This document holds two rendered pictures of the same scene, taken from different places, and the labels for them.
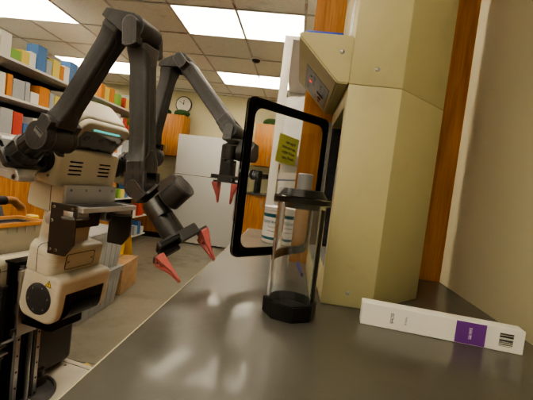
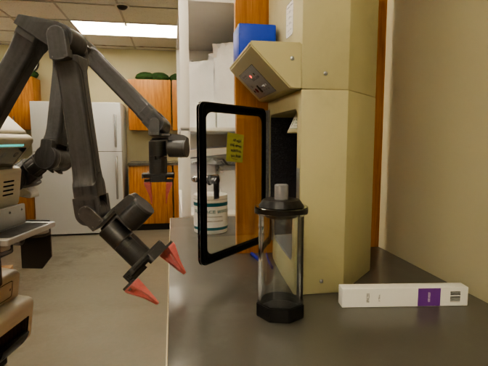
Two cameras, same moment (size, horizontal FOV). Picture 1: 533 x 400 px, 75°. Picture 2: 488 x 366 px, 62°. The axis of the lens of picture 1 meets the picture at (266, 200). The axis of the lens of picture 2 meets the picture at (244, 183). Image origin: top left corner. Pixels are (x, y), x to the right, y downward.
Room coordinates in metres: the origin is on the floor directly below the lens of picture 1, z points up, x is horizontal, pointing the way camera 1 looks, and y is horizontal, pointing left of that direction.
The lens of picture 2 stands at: (-0.11, 0.21, 1.30)
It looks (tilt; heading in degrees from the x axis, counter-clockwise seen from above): 6 degrees down; 345
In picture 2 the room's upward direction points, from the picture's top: straight up
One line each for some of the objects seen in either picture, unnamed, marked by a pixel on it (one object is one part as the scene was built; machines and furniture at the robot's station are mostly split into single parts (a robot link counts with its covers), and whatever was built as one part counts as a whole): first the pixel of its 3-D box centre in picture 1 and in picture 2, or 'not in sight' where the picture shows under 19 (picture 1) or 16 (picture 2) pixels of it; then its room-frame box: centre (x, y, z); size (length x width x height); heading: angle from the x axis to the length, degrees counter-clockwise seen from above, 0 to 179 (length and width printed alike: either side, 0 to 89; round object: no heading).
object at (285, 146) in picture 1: (283, 182); (234, 180); (0.95, -0.04, 1.19); 0.30 x 0.01 x 0.40; 131
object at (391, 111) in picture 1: (384, 140); (327, 130); (0.89, -0.28, 1.33); 0.32 x 0.25 x 0.77; 175
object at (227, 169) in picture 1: (227, 170); (157, 167); (1.23, 0.15, 1.21); 0.10 x 0.07 x 0.07; 86
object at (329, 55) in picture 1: (319, 79); (260, 76); (0.91, -0.10, 1.46); 0.32 x 0.11 x 0.10; 175
